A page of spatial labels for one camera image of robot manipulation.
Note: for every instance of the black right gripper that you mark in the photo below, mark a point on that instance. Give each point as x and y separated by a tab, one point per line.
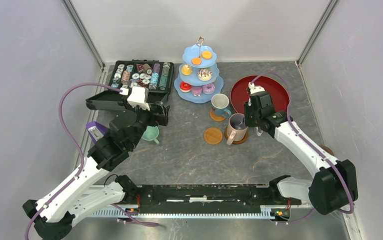
248	106

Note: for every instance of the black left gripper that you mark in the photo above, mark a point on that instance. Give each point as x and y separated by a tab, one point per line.
161	118

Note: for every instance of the mint green cup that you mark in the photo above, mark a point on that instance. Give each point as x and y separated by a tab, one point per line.
151	134

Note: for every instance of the rose gold marble mug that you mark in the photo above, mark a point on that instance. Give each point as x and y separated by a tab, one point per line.
236	128

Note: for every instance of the medium brown wooden coaster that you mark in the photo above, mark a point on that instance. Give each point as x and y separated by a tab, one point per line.
236	142

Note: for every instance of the red frosted donut cake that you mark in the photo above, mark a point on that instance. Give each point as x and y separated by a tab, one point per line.
185	87

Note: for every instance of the white mug blue handle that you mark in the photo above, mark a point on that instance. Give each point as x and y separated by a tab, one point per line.
220	103

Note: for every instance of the pink mousse cake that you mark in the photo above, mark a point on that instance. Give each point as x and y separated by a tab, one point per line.
196	91

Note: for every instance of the light orange wooden coaster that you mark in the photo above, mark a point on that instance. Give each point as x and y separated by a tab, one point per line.
214	117

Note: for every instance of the tan wooden coaster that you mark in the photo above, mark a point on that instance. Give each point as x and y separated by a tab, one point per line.
213	135

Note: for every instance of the blue three-tier cake stand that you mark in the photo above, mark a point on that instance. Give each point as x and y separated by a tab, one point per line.
189	53

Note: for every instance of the yellow mousse cake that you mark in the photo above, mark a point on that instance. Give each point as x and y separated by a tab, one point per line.
186	69

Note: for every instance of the purple sprinkled donut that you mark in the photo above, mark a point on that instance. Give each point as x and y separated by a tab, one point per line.
209	88

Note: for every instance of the white chocolate drizzled donut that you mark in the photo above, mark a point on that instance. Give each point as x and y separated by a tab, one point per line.
204	74

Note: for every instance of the dark brown wooden coaster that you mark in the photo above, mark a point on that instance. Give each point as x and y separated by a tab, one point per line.
327	150

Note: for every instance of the round orange waffle cookie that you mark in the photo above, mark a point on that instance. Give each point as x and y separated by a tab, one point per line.
207	55

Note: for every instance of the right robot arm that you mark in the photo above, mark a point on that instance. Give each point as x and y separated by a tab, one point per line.
314	165

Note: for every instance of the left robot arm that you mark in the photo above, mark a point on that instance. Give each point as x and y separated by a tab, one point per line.
54	215

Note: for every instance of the round red serving tray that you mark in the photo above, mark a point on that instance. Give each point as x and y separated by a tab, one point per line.
239	93

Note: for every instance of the black poker chip case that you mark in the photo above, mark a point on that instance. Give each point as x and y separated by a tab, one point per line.
156	76

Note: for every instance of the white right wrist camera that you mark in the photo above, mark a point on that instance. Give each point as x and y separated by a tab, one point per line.
254	89

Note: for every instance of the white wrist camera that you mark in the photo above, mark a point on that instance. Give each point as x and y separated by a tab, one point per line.
136	97
254	89

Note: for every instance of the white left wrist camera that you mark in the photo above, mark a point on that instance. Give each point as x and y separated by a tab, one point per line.
136	97

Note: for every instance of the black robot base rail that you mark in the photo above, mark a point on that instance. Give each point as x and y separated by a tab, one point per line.
217	201

